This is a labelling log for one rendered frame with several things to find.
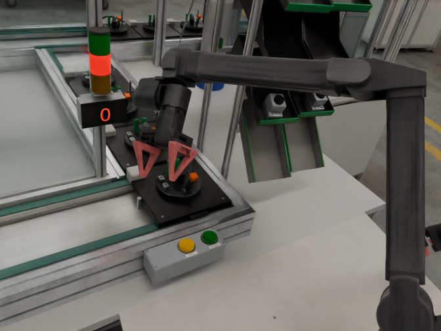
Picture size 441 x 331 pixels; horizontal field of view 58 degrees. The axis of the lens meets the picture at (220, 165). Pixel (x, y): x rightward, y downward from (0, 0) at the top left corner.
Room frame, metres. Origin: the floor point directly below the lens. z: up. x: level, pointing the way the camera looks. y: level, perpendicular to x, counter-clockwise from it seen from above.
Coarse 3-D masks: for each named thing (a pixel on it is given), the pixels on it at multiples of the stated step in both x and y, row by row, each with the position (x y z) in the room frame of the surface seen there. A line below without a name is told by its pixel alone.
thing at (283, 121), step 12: (240, 36) 1.19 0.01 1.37; (240, 48) 1.16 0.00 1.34; (252, 96) 1.06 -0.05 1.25; (264, 96) 1.10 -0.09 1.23; (288, 96) 1.11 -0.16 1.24; (252, 108) 1.04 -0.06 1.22; (288, 108) 1.09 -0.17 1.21; (264, 120) 0.99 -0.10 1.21; (276, 120) 1.01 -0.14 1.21; (288, 120) 1.03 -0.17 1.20
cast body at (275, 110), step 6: (270, 96) 1.03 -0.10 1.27; (276, 96) 1.03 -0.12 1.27; (282, 96) 1.05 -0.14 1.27; (264, 102) 1.05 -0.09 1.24; (270, 102) 1.02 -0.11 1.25; (276, 102) 1.01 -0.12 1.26; (282, 102) 1.01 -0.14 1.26; (264, 108) 1.04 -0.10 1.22; (270, 108) 1.01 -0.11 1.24; (276, 108) 1.01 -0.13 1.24; (282, 108) 1.02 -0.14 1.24; (264, 114) 1.03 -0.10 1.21; (270, 114) 1.01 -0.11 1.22; (276, 114) 1.02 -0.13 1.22
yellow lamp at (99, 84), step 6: (90, 72) 0.89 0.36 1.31; (96, 78) 0.88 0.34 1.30; (102, 78) 0.88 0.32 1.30; (108, 78) 0.89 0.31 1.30; (96, 84) 0.88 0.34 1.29; (102, 84) 0.88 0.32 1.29; (108, 84) 0.89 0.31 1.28; (96, 90) 0.88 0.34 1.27; (102, 90) 0.88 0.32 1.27; (108, 90) 0.89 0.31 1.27
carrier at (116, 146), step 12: (144, 120) 1.16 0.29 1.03; (156, 120) 1.18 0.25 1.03; (108, 132) 1.12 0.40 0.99; (120, 132) 1.16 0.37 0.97; (132, 132) 1.15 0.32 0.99; (108, 144) 1.07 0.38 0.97; (120, 144) 1.08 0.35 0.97; (132, 144) 1.07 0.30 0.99; (120, 156) 1.02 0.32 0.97; (132, 156) 1.03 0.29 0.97; (144, 156) 1.04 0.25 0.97; (168, 156) 1.07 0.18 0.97; (180, 156) 1.08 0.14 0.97; (144, 168) 1.00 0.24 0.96
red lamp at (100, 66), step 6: (90, 54) 0.88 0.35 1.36; (90, 60) 0.88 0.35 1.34; (96, 60) 0.88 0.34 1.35; (102, 60) 0.88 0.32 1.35; (108, 60) 0.89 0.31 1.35; (90, 66) 0.88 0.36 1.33; (96, 66) 0.88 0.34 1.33; (102, 66) 0.88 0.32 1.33; (108, 66) 0.89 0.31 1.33; (96, 72) 0.88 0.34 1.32; (102, 72) 0.88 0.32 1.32; (108, 72) 0.89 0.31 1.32
